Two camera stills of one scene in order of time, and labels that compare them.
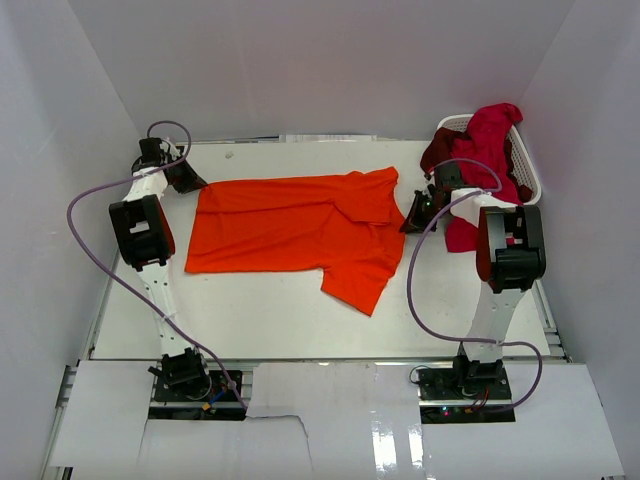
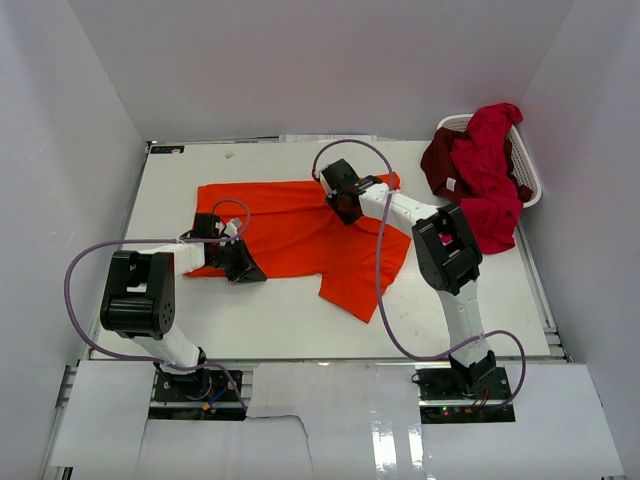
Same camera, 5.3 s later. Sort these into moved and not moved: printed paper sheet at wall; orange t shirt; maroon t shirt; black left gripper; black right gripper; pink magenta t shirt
Moved: black left gripper; black right gripper
Not moved: maroon t shirt; pink magenta t shirt; orange t shirt; printed paper sheet at wall
